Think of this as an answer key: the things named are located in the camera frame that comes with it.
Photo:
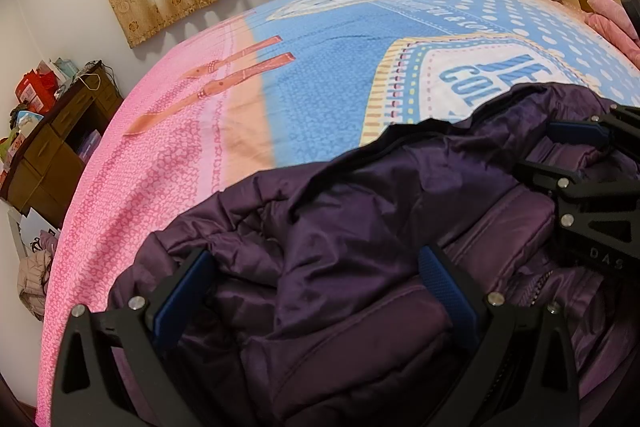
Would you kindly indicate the pink folded quilt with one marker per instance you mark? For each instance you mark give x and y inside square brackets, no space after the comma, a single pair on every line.
[611,22]

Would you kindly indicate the purple quilted jacket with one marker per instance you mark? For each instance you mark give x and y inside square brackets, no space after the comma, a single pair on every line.
[314,312]

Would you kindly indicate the pink and blue bedspread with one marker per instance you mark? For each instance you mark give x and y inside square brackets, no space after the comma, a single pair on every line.
[290,82]

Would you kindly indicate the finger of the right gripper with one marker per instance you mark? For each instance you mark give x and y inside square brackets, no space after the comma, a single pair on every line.
[617,128]
[553,181]

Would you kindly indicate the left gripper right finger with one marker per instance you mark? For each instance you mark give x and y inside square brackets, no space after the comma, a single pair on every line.
[518,362]

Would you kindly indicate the beige clothes pile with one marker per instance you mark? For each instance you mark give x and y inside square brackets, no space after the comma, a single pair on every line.
[34,274]

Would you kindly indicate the brown wooden desk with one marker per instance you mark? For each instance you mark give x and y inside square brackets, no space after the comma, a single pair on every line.
[46,168]

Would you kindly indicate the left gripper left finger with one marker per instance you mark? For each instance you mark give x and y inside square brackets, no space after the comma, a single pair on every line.
[88,389]

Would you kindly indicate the red gift box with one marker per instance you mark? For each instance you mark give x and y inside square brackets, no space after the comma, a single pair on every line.
[37,91]

